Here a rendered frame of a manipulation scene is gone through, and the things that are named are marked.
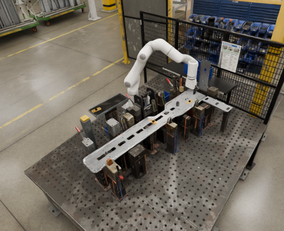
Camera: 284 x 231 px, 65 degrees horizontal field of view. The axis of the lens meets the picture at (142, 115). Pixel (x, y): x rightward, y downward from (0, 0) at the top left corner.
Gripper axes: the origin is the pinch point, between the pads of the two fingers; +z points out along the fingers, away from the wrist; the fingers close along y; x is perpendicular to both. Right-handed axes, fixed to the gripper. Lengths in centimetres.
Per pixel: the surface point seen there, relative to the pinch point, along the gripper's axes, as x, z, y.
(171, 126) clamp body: -43.0, 8.4, 14.0
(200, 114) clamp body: -7.9, 13.0, 19.5
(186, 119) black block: -21.8, 14.2, 13.4
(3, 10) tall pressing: 23, 37, -729
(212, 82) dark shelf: 42.0, 9.3, -1.6
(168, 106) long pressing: -20.1, 12.5, -10.4
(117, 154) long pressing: -94, 13, 3
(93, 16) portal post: 281, 101, -643
